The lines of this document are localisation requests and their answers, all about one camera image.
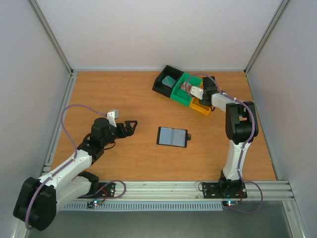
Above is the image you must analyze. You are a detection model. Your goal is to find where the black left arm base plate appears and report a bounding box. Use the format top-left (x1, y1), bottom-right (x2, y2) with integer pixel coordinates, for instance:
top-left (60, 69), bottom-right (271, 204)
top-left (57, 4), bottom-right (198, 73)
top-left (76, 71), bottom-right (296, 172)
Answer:
top-left (79, 182), bottom-right (116, 199)

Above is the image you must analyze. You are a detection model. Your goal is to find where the white slotted cable duct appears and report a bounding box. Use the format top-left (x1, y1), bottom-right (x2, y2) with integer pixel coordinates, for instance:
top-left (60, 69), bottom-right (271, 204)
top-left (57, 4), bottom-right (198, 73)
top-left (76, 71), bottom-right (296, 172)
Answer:
top-left (62, 201), bottom-right (223, 212)

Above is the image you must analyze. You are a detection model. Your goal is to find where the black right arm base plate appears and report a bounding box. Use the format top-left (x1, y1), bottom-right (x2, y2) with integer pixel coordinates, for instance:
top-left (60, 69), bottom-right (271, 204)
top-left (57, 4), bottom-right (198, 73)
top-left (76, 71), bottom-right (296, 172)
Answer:
top-left (202, 182), bottom-right (248, 199)

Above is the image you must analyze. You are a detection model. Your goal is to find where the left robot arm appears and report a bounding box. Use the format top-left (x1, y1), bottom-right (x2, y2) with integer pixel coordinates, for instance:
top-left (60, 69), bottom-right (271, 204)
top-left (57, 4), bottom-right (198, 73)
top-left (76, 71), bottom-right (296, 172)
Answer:
top-left (13, 117), bottom-right (138, 231)

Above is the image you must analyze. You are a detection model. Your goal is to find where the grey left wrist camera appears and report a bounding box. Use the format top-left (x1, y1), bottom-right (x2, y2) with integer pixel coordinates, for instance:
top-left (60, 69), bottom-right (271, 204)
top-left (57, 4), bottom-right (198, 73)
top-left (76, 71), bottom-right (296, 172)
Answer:
top-left (106, 109), bottom-right (119, 127)

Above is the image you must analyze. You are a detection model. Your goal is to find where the black plastic bin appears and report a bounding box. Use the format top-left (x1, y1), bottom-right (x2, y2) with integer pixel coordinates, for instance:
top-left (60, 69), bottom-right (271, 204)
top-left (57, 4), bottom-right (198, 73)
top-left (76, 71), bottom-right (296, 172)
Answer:
top-left (152, 65), bottom-right (184, 98)

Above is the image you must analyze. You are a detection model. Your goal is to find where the aluminium front rail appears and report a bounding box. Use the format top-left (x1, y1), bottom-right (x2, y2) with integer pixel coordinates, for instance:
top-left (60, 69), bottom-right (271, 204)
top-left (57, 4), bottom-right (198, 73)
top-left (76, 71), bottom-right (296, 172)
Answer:
top-left (24, 180), bottom-right (295, 202)

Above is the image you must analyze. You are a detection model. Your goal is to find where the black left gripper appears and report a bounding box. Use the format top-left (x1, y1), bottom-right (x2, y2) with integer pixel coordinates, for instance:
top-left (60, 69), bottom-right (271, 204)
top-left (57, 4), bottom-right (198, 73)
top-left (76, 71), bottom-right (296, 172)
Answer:
top-left (102, 120), bottom-right (138, 146)

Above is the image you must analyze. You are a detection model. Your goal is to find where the green plastic bin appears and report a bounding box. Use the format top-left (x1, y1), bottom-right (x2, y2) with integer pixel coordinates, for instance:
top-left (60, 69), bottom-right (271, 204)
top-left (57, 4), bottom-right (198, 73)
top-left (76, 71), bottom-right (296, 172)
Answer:
top-left (170, 72), bottom-right (203, 106)

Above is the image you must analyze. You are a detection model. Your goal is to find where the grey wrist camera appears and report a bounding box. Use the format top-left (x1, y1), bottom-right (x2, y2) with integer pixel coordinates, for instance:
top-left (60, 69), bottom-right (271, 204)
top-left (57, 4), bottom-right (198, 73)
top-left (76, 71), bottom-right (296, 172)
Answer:
top-left (189, 86), bottom-right (204, 100)
top-left (106, 109), bottom-right (119, 127)

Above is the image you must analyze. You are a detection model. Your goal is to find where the yellow plastic bin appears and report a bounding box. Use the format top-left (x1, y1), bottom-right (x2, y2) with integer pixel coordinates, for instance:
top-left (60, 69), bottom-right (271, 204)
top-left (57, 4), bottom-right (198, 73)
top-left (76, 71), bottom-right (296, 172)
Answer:
top-left (189, 97), bottom-right (211, 116)

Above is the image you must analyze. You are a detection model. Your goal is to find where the teal card stack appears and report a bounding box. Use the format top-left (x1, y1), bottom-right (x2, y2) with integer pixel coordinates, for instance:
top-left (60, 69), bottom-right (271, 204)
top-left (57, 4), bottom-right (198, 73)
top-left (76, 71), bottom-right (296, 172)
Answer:
top-left (161, 75), bottom-right (176, 88)

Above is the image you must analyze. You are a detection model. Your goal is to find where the red patterned card stack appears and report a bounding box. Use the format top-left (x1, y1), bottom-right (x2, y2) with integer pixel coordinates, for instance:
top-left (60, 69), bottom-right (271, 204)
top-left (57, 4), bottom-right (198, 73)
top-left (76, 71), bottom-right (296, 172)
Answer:
top-left (180, 82), bottom-right (192, 93)

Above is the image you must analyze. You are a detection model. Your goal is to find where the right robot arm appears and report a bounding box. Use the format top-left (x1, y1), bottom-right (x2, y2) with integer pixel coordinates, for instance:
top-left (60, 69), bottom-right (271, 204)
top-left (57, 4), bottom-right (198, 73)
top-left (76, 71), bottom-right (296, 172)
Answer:
top-left (200, 76), bottom-right (259, 199)

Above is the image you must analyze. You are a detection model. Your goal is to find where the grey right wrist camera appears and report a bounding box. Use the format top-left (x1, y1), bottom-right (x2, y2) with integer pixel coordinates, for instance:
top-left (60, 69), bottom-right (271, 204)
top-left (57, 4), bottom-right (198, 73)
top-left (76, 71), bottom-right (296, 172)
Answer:
top-left (189, 86), bottom-right (204, 100)

